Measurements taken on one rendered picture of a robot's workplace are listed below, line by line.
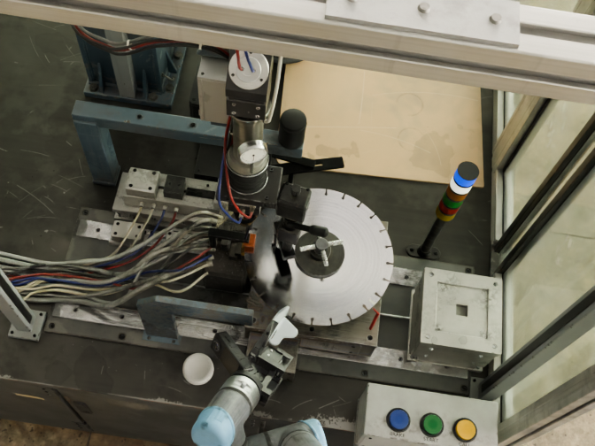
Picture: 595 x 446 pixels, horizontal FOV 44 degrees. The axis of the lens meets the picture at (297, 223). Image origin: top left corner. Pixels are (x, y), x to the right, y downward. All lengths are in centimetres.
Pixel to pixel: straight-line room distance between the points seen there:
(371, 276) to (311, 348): 25
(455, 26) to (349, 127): 152
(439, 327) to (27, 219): 103
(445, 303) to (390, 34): 122
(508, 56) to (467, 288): 122
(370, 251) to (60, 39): 111
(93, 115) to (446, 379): 101
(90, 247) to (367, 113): 82
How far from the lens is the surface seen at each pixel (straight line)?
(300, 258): 162
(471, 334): 170
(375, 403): 161
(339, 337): 168
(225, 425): 137
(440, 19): 54
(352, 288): 162
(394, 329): 181
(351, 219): 169
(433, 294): 170
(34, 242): 193
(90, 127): 174
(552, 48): 56
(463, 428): 163
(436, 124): 211
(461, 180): 156
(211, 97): 126
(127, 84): 203
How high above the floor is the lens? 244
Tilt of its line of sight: 63 degrees down
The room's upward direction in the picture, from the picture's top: 9 degrees clockwise
